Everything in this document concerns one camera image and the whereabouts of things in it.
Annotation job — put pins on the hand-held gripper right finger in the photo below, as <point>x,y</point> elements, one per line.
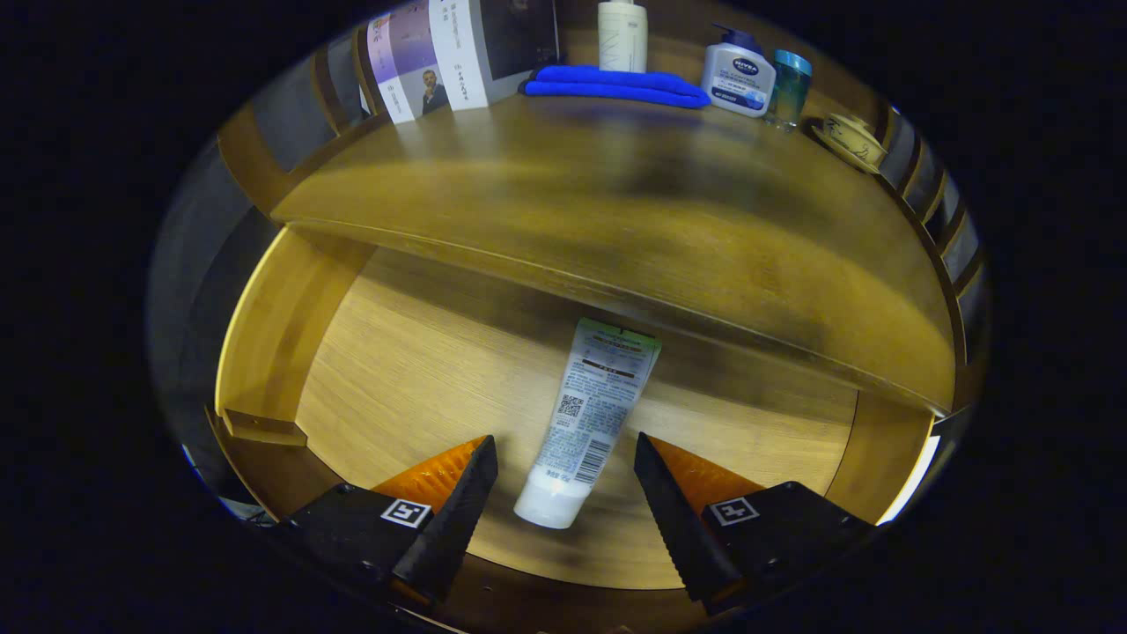
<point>678,528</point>

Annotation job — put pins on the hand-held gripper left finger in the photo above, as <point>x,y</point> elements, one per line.
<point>458,519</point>

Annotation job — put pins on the white squeeze tube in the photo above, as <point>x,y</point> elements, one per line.
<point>590,414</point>

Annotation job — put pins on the wooden drawer with black knob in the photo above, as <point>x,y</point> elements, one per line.
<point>423,379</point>

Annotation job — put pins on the wooden countertop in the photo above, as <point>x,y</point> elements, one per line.
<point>616,202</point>

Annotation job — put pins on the brown wooden cabinet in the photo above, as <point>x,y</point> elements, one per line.
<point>255,172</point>

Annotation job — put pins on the black backdrop cloth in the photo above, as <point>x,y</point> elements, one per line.
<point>185,291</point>

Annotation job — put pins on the beige lidded teacup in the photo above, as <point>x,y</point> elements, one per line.
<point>850,141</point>

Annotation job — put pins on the blue folded cloth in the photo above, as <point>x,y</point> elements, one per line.
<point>616,85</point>

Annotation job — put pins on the white blue-capped lotion bottle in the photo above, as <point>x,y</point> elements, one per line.
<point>738,84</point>

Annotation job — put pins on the teal bottle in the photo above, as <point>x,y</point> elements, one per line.
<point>790,88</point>

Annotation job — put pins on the thick white book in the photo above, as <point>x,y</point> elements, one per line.
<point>462,62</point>

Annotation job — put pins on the pink purple book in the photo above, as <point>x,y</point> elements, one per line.
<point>401,62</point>

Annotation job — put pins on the white pump bottle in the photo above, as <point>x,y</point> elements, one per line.
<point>622,40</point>

